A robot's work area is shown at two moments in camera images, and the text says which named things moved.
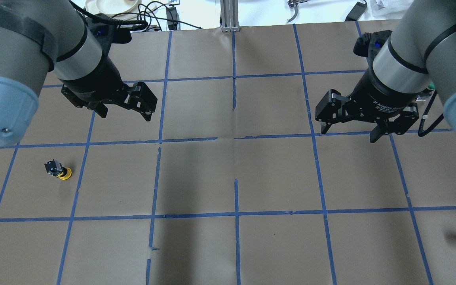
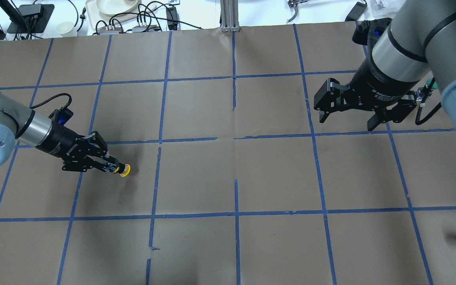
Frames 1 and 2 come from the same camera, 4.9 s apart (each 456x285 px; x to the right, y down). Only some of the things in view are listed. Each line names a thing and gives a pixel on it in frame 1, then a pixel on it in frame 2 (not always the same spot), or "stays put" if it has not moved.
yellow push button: [55, 168] -> [124, 169]
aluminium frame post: [229, 16] stays put
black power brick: [356, 12] stays put
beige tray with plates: [122, 8] stays put
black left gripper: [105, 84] -> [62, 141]
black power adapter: [172, 18] stays put
